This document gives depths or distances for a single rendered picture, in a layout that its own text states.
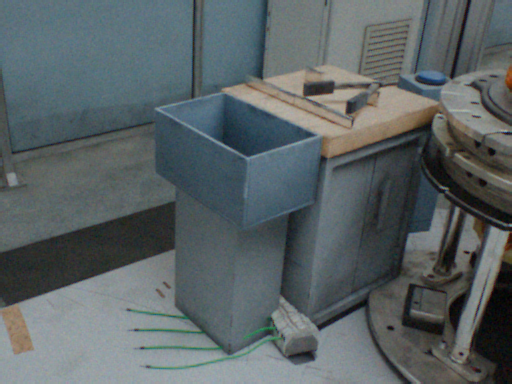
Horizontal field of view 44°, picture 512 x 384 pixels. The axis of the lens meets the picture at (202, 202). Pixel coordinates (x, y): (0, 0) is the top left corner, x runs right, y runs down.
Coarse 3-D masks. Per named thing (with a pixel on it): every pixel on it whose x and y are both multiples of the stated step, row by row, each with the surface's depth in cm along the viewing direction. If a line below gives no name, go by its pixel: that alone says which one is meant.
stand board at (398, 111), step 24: (336, 72) 87; (240, 96) 78; (264, 96) 78; (336, 96) 79; (384, 96) 79; (408, 96) 79; (312, 120) 71; (360, 120) 72; (384, 120) 72; (408, 120) 74; (432, 120) 78; (336, 144) 68; (360, 144) 71
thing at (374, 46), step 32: (288, 0) 296; (320, 0) 279; (352, 0) 281; (384, 0) 292; (416, 0) 305; (288, 32) 302; (320, 32) 285; (352, 32) 289; (384, 32) 300; (416, 32) 315; (288, 64) 308; (320, 64) 290; (352, 64) 298; (384, 64) 310
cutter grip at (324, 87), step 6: (306, 84) 73; (312, 84) 73; (318, 84) 74; (324, 84) 74; (330, 84) 74; (306, 90) 73; (312, 90) 74; (318, 90) 74; (324, 90) 74; (330, 90) 75; (306, 96) 74; (312, 96) 74
